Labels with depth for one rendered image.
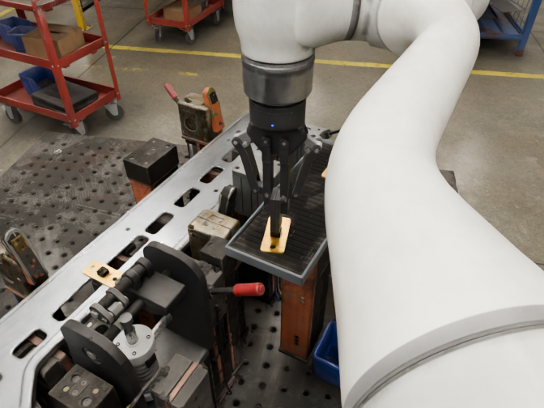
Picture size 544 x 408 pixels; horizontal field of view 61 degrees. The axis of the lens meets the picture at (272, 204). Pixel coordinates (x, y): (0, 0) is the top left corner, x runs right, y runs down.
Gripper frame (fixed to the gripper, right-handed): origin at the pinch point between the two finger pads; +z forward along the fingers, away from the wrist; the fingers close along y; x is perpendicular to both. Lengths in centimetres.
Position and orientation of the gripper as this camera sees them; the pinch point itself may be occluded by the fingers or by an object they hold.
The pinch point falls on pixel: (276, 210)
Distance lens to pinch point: 73.1
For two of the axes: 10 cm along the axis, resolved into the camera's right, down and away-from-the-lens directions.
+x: -1.8, 6.4, -7.5
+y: -9.8, -1.2, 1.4
